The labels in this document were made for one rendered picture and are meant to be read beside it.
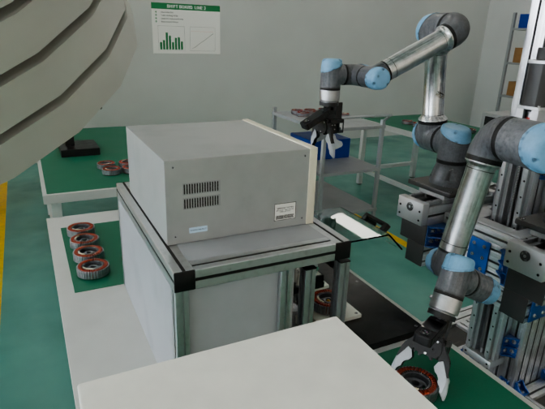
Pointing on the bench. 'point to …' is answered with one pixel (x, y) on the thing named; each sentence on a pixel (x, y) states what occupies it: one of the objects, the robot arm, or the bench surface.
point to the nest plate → (345, 316)
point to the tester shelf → (235, 250)
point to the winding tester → (220, 178)
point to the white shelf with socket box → (264, 376)
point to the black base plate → (373, 313)
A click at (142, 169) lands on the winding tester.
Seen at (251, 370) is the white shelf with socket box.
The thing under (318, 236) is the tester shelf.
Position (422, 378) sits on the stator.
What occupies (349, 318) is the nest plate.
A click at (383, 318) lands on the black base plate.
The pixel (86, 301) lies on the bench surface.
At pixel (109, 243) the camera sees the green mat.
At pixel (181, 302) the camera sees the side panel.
